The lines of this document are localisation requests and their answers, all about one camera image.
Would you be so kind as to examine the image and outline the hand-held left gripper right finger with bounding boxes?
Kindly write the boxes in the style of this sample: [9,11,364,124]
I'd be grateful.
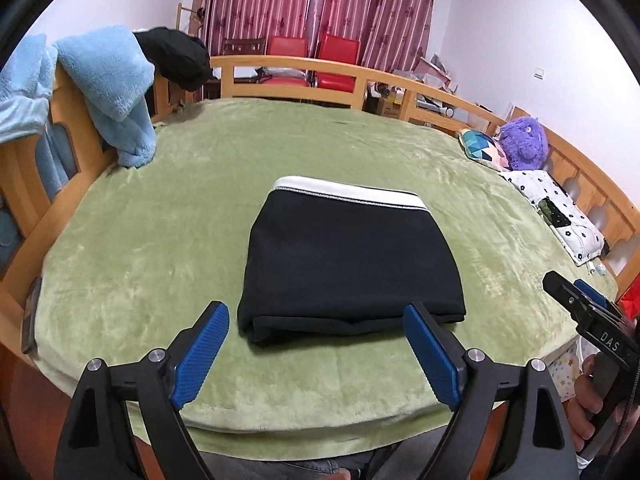
[402,301,581,480]

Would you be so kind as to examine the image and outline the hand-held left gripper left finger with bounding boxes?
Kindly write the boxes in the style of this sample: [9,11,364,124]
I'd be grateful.
[52,301,231,480]

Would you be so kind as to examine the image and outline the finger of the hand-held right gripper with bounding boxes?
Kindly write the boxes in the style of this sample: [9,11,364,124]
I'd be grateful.
[574,279,626,319]
[542,271,596,331]

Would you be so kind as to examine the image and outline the black shorts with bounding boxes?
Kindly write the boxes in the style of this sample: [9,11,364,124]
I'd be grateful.
[236,176,467,346]

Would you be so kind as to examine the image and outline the person's right hand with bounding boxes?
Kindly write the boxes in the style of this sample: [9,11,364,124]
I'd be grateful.
[565,354,598,453]

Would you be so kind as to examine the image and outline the white flower dotted pillow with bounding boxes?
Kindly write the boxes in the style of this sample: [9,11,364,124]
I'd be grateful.
[500,169,611,267]

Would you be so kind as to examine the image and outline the star printed sheet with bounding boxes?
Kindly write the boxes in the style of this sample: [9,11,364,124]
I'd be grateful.
[547,335,588,403]

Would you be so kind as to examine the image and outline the dark green object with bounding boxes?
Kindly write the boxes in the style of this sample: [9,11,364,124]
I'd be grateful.
[537,196,572,229]

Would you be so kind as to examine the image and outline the green fleece blanket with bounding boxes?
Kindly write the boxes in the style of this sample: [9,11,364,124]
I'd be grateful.
[22,96,621,448]

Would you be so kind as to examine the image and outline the purple plush toy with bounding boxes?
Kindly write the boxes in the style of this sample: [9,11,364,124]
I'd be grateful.
[497,116,549,172]

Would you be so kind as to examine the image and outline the geometric patterned pillow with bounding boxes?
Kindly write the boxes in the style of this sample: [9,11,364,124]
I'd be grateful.
[457,127,511,171]

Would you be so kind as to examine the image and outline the pile of desk clutter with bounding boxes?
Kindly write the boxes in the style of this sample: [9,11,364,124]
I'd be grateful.
[410,55,458,117]

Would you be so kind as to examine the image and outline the cardboard box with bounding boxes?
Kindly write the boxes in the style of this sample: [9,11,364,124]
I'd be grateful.
[372,95,408,121]

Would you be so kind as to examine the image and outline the blue fluffy towel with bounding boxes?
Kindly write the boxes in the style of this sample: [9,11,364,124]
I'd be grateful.
[52,25,158,169]

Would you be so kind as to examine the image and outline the black garment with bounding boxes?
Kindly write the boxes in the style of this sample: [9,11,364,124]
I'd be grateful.
[132,26,213,92]

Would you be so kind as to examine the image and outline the dark wooden chair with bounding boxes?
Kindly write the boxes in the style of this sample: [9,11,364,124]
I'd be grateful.
[220,37,266,83]

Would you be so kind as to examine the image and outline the light blue quilted cloth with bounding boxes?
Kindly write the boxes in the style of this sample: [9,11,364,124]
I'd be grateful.
[0,34,60,145]

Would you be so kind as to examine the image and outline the red chair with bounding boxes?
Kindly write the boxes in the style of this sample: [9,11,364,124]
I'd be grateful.
[314,32,361,93]
[264,35,308,88]

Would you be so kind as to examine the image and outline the wooden coat rack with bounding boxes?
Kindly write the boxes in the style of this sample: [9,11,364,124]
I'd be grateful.
[177,0,208,41]

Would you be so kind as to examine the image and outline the red striped curtain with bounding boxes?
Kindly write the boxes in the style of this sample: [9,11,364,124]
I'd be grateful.
[192,0,441,68]

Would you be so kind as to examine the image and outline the wooden bed frame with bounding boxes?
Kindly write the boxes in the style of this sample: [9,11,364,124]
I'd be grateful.
[0,52,640,361]

